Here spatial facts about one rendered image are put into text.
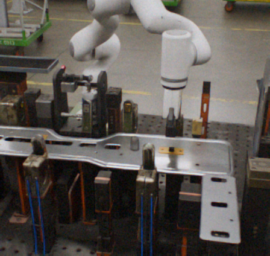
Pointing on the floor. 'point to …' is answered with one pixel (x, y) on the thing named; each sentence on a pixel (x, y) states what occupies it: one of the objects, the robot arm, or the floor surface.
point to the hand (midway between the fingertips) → (171, 127)
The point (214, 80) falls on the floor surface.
